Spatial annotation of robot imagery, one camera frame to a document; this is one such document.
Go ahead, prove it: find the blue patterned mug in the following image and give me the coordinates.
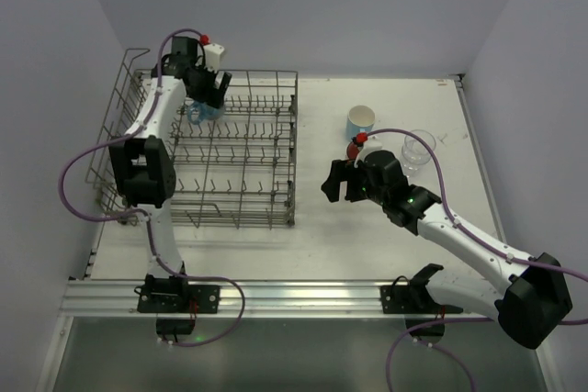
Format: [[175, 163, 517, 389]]
[[187, 101, 225, 126]]

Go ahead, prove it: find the light blue faceted cup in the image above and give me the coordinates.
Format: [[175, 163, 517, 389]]
[[345, 105, 376, 140]]

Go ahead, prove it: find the clear glass cup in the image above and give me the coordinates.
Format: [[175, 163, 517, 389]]
[[401, 153, 431, 176], [401, 129, 436, 156]]

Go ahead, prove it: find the pink patterned mug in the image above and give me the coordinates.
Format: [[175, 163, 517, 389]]
[[345, 142, 359, 161]]

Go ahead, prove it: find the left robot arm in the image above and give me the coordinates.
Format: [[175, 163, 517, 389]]
[[108, 31, 232, 312]]

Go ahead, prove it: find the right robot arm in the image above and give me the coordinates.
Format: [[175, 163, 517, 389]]
[[321, 150, 572, 349]]

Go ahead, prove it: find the right black controller box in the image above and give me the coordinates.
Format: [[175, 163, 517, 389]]
[[405, 319, 446, 341]]

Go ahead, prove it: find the black controller box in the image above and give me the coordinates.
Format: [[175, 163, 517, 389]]
[[155, 317, 196, 342], [405, 319, 446, 341]]

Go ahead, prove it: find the left black controller box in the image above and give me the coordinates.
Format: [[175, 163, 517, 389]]
[[155, 317, 196, 342]]

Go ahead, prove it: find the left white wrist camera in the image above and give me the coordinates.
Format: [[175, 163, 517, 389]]
[[199, 34, 226, 73]]

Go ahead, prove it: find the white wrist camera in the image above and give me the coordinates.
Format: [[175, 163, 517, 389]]
[[199, 34, 226, 73], [354, 132, 382, 168]]

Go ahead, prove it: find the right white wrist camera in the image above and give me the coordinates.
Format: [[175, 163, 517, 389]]
[[354, 132, 382, 168]]

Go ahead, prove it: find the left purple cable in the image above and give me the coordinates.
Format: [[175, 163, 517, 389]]
[[59, 28, 247, 348]]

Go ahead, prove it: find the grey wire dish rack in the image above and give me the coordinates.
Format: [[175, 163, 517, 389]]
[[85, 48, 299, 229]]

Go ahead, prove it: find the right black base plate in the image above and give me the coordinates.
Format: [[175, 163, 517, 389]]
[[379, 275, 463, 315]]

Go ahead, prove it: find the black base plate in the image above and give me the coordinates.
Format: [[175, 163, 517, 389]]
[[379, 275, 463, 315], [134, 274, 220, 315]]

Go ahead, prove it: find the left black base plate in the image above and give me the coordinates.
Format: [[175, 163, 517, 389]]
[[134, 274, 220, 315]]

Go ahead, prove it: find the aluminium mounting rail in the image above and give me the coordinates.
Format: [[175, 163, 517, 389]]
[[59, 280, 476, 319]]

